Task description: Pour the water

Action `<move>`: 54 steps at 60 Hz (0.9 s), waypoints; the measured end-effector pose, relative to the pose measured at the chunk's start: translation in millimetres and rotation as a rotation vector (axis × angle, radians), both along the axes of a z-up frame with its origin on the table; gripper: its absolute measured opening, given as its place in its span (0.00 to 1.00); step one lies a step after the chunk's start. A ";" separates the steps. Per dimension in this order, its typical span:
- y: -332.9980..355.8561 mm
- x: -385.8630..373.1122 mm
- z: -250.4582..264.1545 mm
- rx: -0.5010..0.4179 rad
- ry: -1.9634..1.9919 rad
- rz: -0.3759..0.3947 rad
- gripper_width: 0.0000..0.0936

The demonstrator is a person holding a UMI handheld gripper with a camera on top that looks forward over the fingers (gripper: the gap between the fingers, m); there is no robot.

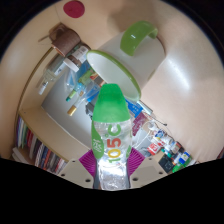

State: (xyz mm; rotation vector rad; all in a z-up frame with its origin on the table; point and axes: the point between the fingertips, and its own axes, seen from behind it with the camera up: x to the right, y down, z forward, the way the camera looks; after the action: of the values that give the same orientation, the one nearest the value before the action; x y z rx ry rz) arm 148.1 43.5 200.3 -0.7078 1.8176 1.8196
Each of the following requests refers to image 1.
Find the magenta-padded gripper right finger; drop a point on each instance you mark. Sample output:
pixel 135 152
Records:
pixel 146 170

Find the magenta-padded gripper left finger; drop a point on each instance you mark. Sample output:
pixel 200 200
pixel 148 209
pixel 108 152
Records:
pixel 76 171

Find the clear bottle with green cap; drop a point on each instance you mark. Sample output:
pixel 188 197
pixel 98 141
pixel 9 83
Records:
pixel 111 106

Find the red and white can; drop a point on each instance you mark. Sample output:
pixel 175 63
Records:
pixel 155 148

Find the green container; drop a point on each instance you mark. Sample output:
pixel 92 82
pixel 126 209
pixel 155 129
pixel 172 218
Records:
pixel 178 165

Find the blue and white bottle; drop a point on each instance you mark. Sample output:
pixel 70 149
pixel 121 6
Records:
pixel 185 156

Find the wooden shelf unit with books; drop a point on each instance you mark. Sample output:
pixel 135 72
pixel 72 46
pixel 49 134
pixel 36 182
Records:
pixel 36 146

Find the pink packet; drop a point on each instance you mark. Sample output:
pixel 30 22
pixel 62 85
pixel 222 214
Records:
pixel 140 122

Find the blue and white box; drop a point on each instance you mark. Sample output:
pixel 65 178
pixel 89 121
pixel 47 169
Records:
pixel 134 107

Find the clear bottle with yellow cap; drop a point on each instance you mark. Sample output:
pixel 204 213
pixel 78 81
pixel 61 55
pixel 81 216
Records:
pixel 77 104

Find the tall clear glass bottle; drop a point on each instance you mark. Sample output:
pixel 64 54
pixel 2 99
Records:
pixel 50 75

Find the brown mug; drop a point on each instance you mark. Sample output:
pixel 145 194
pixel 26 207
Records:
pixel 66 40

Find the flat round red coaster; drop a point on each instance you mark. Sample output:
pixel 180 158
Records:
pixel 74 9

